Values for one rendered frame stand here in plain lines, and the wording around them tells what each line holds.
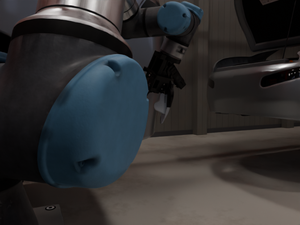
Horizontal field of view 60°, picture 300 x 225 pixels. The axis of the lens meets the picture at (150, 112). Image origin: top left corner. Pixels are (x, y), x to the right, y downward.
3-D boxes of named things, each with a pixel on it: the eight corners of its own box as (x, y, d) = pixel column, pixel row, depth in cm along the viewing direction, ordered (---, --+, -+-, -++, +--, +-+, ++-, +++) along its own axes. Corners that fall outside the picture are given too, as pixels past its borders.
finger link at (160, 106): (149, 122, 79) (149, 92, 80) (163, 123, 83) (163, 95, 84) (156, 121, 76) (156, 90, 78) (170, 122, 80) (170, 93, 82)
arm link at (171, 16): (143, 36, 65) (156, 39, 75) (187, 32, 61) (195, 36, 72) (141, 2, 64) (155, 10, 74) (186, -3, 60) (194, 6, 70)
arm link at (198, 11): (177, -3, 71) (184, 3, 79) (160, 35, 75) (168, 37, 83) (203, 8, 69) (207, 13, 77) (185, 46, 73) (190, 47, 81)
